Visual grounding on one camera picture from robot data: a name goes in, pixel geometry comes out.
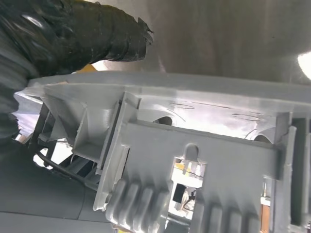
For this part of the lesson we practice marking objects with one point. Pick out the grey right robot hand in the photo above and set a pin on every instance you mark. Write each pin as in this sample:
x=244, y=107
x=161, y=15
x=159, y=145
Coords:
x=48, y=193

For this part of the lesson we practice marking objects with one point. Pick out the yellow workbench tape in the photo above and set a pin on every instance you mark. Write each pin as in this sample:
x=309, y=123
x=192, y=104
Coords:
x=87, y=68

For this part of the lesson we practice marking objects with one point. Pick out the steel workbench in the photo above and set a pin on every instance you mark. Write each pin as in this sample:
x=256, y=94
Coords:
x=218, y=32

